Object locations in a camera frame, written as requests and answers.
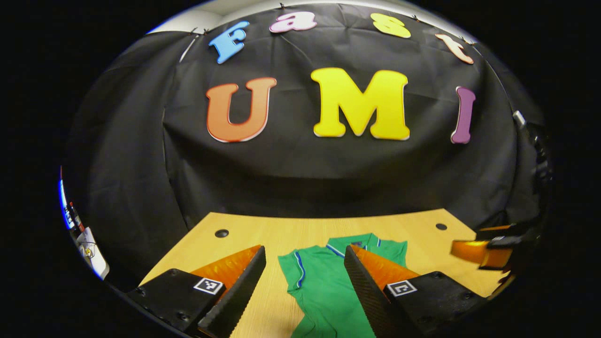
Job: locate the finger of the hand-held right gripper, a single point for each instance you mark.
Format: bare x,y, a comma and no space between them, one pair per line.
516,230
504,241

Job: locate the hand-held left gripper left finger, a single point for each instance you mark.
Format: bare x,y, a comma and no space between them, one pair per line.
239,295

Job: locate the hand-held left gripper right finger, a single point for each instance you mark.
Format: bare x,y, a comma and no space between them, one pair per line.
368,300

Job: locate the green T-shirt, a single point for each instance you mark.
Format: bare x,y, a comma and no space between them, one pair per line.
319,291

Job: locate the black backdrop cloth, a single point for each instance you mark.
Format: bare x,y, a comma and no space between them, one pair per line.
291,159

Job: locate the white side table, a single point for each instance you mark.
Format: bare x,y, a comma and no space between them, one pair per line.
96,260

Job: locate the computer monitor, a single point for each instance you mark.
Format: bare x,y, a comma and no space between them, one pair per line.
63,206

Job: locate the row of black cloth clips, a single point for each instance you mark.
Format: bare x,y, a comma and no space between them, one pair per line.
282,6

